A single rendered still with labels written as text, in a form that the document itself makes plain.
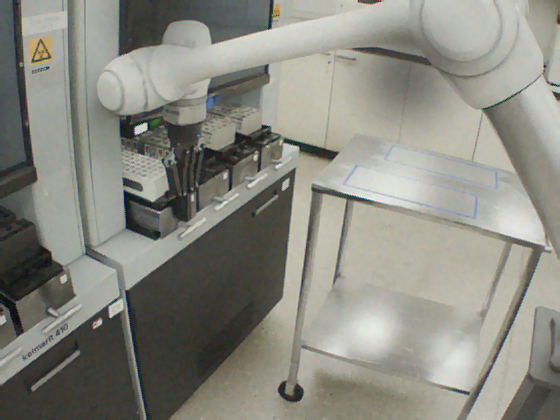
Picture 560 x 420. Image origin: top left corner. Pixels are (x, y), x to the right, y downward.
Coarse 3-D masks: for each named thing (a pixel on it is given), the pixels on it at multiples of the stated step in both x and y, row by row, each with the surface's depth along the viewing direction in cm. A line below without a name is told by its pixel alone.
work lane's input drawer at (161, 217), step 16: (128, 192) 112; (192, 192) 116; (128, 208) 112; (144, 208) 109; (160, 208) 108; (176, 208) 112; (192, 208) 118; (144, 224) 111; (160, 224) 108; (176, 224) 114
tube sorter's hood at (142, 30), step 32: (128, 0) 88; (160, 0) 96; (192, 0) 106; (224, 0) 117; (256, 0) 130; (128, 32) 91; (160, 32) 100; (224, 32) 121; (256, 32) 135; (224, 96) 129; (128, 128) 101
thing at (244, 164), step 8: (232, 152) 140; (240, 152) 137; (248, 152) 138; (256, 152) 141; (216, 160) 134; (224, 160) 133; (232, 160) 132; (240, 160) 135; (248, 160) 138; (256, 160) 142; (232, 168) 132; (240, 168) 135; (248, 168) 139; (256, 168) 144; (232, 176) 133; (240, 176) 136; (248, 176) 140; (264, 176) 140; (232, 184) 134; (248, 184) 135; (256, 184) 137
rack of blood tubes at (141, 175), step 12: (132, 156) 118; (144, 156) 119; (132, 168) 113; (144, 168) 113; (156, 168) 113; (132, 180) 119; (144, 180) 108; (156, 180) 108; (132, 192) 111; (144, 192) 109; (156, 192) 109
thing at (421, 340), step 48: (384, 144) 152; (336, 192) 121; (384, 192) 122; (432, 192) 124; (480, 192) 127; (528, 240) 106; (336, 288) 175; (384, 288) 177; (336, 336) 153; (384, 336) 154; (432, 336) 155; (288, 384) 156; (432, 384) 137; (480, 384) 128
